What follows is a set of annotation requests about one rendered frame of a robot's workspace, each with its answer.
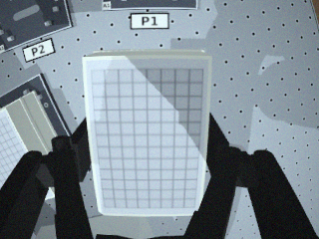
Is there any white deep-well block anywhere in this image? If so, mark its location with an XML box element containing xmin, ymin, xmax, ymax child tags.
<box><xmin>0</xmin><ymin>97</ymin><xmax>49</xmax><ymax>188</ymax></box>
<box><xmin>23</xmin><ymin>91</ymin><xmax>57</xmax><ymax>151</ymax></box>
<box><xmin>83</xmin><ymin>49</ymin><xmax>212</xmax><ymax>216</ymax></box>

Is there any white label plate reading p1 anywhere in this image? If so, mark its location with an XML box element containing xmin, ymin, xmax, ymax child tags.
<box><xmin>131</xmin><ymin>13</ymin><xmax>168</xmax><ymax>29</ymax></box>

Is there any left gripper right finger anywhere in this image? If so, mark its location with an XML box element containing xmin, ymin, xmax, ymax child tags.
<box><xmin>182</xmin><ymin>113</ymin><xmax>319</xmax><ymax>239</ymax></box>

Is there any white p2 label plate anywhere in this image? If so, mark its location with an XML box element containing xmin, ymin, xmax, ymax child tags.
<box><xmin>23</xmin><ymin>37</ymin><xmax>56</xmax><ymax>63</ymax></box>

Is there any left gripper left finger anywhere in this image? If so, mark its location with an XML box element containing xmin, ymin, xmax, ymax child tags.
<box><xmin>0</xmin><ymin>117</ymin><xmax>93</xmax><ymax>239</ymax></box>

